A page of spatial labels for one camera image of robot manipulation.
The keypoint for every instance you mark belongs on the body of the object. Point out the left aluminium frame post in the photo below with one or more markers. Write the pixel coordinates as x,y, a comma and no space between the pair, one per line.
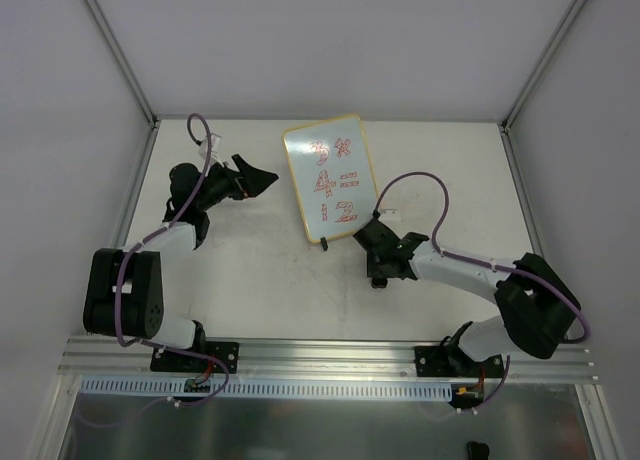
115,50

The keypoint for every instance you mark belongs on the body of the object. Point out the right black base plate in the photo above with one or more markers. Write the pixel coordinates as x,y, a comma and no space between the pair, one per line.
451,362

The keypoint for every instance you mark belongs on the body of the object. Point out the right aluminium frame post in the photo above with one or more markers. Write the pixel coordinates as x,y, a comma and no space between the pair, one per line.
560,33

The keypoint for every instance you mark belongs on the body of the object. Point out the black object bottom edge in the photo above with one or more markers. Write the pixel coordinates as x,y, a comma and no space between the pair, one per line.
477,451

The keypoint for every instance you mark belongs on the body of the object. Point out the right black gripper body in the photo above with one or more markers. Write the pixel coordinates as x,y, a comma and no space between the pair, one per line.
378,250

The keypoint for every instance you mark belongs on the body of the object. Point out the yellow framed whiteboard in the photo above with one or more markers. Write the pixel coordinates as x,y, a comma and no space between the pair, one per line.
333,176

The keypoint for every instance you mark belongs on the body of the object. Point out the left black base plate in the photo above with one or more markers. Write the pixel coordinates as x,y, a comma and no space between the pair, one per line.
226,352

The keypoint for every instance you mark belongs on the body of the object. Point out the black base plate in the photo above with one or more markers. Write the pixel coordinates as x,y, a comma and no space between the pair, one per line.
226,352
451,362

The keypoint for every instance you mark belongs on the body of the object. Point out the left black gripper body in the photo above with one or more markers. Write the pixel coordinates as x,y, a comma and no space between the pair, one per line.
239,178

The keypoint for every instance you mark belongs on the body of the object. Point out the white slotted cable duct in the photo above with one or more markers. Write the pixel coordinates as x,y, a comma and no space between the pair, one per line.
259,388

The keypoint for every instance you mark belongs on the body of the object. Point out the black felt whiteboard eraser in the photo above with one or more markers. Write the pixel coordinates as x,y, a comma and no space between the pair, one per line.
379,283

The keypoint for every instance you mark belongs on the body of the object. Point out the aluminium mounting rail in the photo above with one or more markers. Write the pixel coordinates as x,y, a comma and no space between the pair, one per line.
323,360

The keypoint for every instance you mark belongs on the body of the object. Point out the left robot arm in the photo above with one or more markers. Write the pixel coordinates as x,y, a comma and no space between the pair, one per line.
125,294

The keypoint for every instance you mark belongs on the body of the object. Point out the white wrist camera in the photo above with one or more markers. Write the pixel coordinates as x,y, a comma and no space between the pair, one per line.
389,215
208,149

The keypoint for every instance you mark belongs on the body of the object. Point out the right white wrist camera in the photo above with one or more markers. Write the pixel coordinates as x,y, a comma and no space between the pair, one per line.
389,215

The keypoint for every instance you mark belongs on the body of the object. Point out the aluminium frame post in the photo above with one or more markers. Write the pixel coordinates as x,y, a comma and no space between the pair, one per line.
560,33
115,50

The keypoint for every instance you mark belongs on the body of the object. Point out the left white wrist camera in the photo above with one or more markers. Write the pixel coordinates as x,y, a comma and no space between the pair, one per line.
208,149

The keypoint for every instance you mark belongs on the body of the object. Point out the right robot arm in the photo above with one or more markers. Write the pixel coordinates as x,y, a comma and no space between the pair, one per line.
536,309

